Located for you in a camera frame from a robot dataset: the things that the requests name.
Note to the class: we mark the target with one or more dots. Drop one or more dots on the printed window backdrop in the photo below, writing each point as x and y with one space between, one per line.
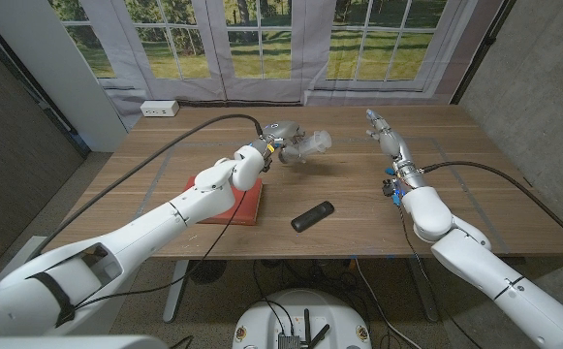
305 48

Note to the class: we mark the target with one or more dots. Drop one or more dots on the white power strip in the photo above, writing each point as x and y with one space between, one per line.
160 108

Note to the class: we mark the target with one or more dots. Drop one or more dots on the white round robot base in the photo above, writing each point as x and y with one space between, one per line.
261 325

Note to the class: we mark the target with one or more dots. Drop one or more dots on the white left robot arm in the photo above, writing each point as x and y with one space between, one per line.
140 237

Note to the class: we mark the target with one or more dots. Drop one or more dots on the grey metal table leg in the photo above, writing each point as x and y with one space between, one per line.
174 295
426 295

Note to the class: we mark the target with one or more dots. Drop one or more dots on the black round floor disc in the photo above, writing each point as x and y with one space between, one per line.
208 271

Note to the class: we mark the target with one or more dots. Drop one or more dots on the red notebook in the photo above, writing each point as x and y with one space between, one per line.
247 208

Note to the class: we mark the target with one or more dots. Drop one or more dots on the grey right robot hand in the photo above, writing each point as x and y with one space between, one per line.
391 143

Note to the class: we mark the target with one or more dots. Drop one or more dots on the blue right wrist connector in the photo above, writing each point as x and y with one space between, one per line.
396 199

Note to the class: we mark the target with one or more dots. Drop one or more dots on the small grey electronics box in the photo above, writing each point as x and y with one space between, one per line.
289 341

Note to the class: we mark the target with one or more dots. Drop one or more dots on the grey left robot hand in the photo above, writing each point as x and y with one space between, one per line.
281 130

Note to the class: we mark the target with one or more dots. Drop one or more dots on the black remote control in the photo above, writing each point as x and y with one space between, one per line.
312 216

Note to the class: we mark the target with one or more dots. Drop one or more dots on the black antenna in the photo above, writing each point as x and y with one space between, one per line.
321 335
306 325

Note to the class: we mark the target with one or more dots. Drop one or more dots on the white vertical panel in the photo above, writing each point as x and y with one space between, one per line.
58 72

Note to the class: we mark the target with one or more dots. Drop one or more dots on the clear plastic syringe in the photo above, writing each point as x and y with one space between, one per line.
312 144

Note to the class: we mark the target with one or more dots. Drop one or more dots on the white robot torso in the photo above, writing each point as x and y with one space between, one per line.
68 342

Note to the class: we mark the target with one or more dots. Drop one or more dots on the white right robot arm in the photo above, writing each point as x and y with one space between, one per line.
470 257

